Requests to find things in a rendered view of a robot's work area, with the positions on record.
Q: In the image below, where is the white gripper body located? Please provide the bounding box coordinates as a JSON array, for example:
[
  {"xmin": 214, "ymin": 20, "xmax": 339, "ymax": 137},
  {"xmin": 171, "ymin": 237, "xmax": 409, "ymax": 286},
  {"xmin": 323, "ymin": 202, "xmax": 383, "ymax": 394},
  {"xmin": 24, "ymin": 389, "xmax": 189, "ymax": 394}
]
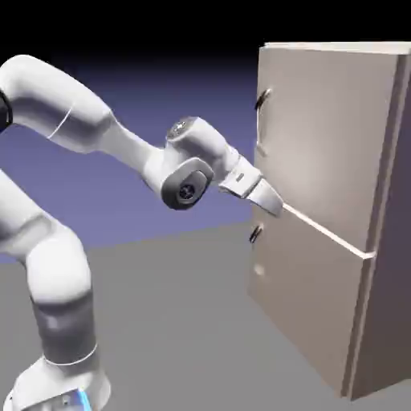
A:
[{"xmin": 247, "ymin": 178, "xmax": 285, "ymax": 217}]

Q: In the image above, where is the large beige cabinet door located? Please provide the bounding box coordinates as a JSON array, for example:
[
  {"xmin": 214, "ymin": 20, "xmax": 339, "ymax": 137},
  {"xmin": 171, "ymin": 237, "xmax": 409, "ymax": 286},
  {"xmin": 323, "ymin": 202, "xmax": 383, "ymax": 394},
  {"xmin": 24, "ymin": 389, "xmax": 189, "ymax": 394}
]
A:
[{"xmin": 252, "ymin": 46, "xmax": 401, "ymax": 254}]

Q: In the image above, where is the small beige cabinet door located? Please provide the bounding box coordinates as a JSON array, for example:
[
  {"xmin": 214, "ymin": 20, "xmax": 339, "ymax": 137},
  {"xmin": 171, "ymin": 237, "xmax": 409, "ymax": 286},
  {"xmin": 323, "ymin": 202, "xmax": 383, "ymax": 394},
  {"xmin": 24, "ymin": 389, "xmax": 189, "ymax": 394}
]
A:
[{"xmin": 246, "ymin": 205, "xmax": 367, "ymax": 398}]

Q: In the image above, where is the beige cabinet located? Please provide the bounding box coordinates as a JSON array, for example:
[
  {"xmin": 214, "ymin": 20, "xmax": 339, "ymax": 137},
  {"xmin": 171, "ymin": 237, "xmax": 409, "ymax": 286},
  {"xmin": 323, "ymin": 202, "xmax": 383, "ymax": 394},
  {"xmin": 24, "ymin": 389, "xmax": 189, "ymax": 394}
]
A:
[{"xmin": 246, "ymin": 41, "xmax": 411, "ymax": 401}]

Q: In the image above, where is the short curved metal handle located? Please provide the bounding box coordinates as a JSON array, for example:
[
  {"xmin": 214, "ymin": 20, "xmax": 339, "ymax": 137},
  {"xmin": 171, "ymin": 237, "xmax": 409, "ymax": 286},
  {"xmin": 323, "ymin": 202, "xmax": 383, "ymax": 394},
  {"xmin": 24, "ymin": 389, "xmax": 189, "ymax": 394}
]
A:
[{"xmin": 249, "ymin": 224, "xmax": 266, "ymax": 277}]

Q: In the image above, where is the long curved metal handle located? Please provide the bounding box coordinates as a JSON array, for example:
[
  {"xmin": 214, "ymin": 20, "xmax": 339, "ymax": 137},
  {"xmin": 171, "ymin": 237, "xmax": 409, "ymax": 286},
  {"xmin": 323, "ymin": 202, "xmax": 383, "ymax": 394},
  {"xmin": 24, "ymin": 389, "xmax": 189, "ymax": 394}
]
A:
[{"xmin": 254, "ymin": 87, "xmax": 273, "ymax": 157}]

